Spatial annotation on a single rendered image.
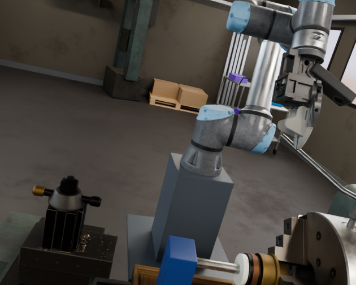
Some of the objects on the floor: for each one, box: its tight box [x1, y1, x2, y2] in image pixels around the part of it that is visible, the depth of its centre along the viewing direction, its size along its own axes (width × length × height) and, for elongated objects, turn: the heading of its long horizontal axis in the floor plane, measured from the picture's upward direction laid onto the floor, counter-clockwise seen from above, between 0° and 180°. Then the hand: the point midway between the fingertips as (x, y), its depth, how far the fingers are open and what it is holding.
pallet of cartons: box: [148, 78, 208, 114], centre depth 741 cm, size 123×82×43 cm
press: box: [102, 0, 155, 101], centre depth 670 cm, size 79×95×292 cm
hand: (301, 144), depth 74 cm, fingers closed
